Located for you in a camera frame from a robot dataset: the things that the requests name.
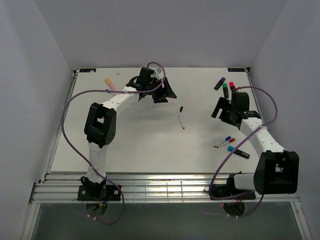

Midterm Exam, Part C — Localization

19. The right blue corner label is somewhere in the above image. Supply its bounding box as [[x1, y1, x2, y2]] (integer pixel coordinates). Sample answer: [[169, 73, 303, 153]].
[[227, 67, 246, 73]]

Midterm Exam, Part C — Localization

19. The pink cap black highlighter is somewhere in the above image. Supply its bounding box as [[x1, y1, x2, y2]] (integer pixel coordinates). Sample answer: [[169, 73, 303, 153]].
[[229, 81, 237, 93]]

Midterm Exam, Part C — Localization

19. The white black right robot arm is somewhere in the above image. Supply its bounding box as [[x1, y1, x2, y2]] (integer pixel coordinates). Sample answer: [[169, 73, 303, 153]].
[[209, 92, 300, 199]]

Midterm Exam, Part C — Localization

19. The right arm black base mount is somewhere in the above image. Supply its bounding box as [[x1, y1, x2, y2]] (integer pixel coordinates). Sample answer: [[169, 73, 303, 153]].
[[211, 184, 256, 200]]

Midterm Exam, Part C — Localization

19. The aluminium frame rail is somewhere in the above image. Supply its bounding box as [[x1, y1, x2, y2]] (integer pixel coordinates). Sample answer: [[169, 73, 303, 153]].
[[28, 172, 301, 205]]

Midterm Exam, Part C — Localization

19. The peach pastel highlighter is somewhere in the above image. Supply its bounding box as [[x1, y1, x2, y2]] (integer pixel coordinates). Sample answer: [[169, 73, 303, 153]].
[[105, 78, 117, 91]]

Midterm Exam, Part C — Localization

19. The blue cap white marker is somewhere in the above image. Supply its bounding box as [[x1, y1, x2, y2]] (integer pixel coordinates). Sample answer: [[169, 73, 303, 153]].
[[214, 136, 231, 148]]

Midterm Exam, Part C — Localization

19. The green cap black highlighter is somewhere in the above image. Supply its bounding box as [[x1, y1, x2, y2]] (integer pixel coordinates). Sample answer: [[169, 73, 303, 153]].
[[222, 83, 229, 99]]

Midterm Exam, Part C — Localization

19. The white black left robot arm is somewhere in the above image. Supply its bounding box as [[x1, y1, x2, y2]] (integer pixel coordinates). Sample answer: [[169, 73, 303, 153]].
[[84, 66, 177, 200]]

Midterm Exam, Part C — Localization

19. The left blue corner label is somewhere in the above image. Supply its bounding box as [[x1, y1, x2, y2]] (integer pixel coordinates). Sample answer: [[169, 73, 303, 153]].
[[79, 68, 97, 73]]

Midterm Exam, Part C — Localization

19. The light blue cap black highlighter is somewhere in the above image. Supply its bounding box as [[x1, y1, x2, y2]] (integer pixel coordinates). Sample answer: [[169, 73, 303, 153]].
[[227, 145, 250, 159]]

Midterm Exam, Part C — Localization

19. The purple cap black highlighter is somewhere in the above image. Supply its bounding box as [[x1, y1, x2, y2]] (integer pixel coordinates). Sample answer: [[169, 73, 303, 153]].
[[214, 77, 226, 91]]

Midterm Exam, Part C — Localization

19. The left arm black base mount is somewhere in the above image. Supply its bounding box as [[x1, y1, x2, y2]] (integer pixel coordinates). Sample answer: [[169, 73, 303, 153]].
[[77, 176, 122, 202]]

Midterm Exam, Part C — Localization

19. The red cap white marker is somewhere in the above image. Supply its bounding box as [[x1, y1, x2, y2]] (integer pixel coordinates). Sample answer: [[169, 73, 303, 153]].
[[216, 138, 236, 148]]

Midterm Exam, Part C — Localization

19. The blue corner label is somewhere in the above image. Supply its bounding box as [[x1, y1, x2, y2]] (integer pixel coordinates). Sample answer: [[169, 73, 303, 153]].
[[227, 67, 246, 73], [79, 68, 97, 73]]

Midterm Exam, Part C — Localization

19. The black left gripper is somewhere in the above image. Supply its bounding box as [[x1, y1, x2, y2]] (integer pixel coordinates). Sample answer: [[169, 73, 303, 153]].
[[146, 77, 177, 104]]

